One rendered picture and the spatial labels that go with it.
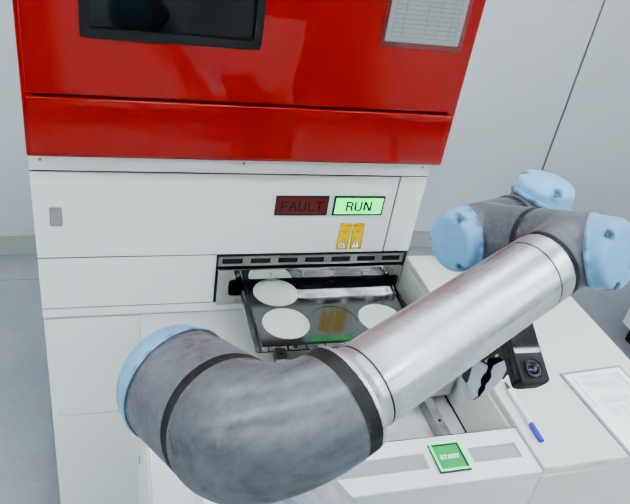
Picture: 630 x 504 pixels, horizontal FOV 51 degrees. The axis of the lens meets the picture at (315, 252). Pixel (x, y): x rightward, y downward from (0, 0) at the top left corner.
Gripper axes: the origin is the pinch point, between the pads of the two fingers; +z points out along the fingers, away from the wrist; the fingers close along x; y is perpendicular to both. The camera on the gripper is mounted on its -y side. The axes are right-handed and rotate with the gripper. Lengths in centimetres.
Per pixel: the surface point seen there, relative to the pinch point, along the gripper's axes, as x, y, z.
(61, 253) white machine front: 61, 59, 12
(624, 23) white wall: -179, 207, -12
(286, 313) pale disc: 16, 47, 21
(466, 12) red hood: -11, 53, -43
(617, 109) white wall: -195, 207, 29
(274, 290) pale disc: 17, 55, 21
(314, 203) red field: 10, 58, 0
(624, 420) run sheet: -36.5, 3.5, 13.9
